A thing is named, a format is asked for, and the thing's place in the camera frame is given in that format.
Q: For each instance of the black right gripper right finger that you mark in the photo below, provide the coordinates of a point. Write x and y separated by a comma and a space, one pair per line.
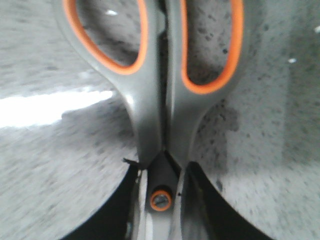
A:
221, 221

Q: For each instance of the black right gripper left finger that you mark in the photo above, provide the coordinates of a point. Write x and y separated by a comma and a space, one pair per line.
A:
115, 219

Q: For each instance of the grey orange scissors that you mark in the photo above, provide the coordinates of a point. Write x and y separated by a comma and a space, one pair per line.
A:
164, 106

